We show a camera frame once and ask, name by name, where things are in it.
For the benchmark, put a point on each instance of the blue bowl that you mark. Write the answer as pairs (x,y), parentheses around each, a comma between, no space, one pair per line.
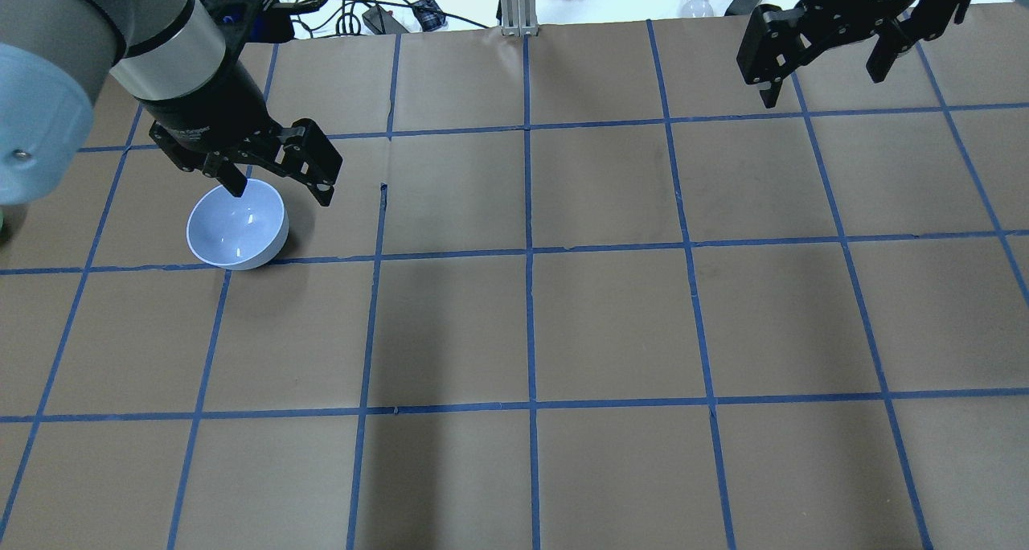
(238,233)

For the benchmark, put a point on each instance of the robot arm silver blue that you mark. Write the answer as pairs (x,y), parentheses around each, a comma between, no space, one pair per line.
(180,60)

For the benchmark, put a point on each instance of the white light bulb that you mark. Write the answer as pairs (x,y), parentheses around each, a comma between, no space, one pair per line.
(696,9)

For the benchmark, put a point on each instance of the aluminium frame post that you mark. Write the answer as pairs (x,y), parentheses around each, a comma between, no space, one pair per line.
(518,18)

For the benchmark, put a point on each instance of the black power brick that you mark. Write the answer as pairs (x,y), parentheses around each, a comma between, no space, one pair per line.
(380,21)

